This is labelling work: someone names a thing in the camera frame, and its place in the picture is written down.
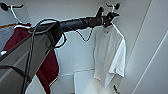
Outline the white t-shirt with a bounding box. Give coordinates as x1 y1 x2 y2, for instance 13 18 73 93
92 23 128 90

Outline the white wardrobe body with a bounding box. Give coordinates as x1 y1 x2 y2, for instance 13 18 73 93
0 0 151 94

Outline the white wardrobe shelf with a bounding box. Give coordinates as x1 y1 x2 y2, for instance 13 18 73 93
72 68 116 94

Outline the white wardrobe door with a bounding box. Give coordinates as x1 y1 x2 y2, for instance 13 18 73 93
117 0 168 94

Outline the black wardrobe hook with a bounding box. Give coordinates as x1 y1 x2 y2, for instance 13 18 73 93
105 2 121 9
0 2 25 12

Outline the orange bar with tag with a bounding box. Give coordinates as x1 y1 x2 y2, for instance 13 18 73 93
0 22 18 45

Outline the maroon and white jacket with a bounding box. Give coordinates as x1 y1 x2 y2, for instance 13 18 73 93
0 23 61 94

